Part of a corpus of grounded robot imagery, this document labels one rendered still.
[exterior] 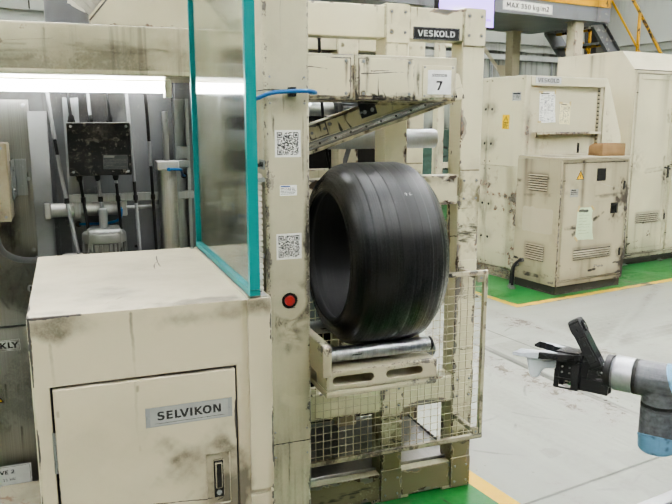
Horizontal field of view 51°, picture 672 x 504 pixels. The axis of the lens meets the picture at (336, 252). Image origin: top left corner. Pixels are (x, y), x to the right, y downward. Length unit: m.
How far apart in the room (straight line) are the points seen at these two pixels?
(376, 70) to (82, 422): 1.53
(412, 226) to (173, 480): 0.99
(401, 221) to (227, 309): 0.83
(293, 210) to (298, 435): 0.68
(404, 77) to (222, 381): 1.42
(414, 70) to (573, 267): 4.63
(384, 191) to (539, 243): 4.88
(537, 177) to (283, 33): 4.98
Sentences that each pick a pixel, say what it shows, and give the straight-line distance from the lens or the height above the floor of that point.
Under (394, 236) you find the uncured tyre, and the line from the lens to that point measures 1.94.
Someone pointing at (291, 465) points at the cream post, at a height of 0.55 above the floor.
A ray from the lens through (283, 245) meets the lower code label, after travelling 2.01.
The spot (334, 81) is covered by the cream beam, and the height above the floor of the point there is 1.70.
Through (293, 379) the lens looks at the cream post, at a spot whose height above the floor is 0.82.
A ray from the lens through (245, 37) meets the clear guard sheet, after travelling 1.21.
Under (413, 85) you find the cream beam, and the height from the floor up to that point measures 1.69.
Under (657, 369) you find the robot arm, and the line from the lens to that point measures 1.60.
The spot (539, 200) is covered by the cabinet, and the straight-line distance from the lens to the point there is 6.77.
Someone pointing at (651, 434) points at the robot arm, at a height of 0.94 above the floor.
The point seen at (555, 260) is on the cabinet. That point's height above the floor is 0.33.
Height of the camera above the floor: 1.57
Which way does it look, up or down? 11 degrees down
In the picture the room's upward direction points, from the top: straight up
